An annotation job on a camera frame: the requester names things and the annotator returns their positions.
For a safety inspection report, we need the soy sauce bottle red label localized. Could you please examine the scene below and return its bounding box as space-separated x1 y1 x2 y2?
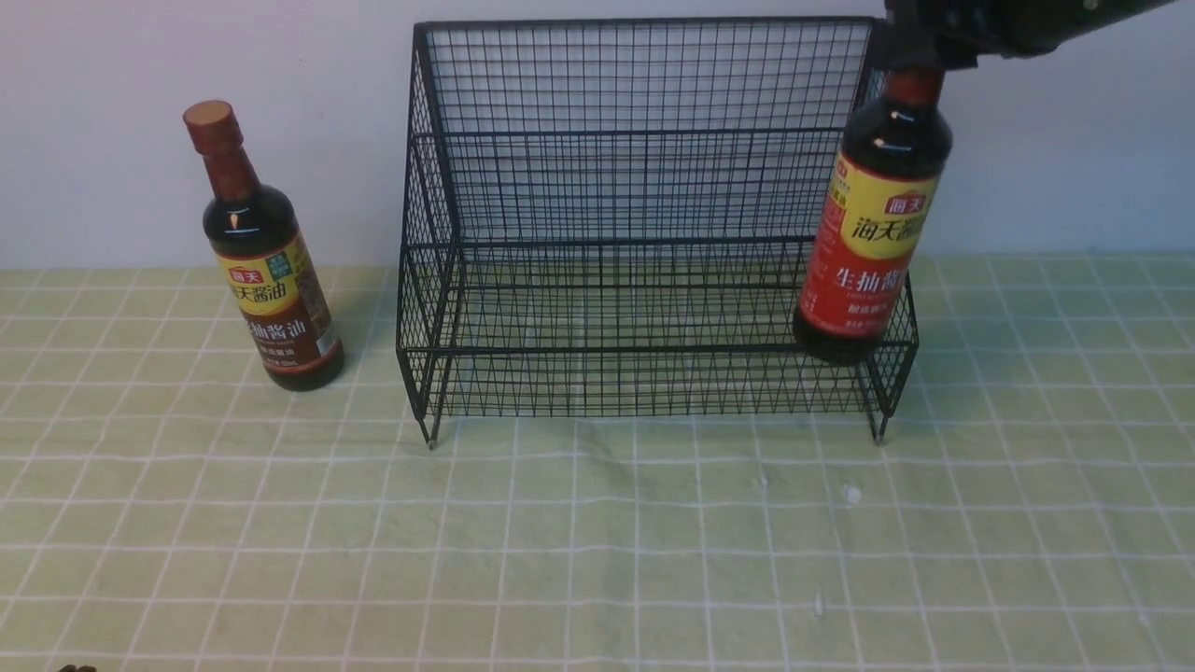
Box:
793 65 952 366

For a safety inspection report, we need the black wire mesh shelf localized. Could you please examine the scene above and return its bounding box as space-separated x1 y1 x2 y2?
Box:
396 16 921 445

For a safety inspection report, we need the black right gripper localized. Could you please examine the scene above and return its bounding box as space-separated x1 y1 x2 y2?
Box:
883 1 1170 71

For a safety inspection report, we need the green checkered tablecloth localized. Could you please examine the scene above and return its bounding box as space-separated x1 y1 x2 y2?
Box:
1 255 1194 671

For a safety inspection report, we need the soy sauce bottle brown label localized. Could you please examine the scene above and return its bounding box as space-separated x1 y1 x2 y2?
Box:
183 100 345 392

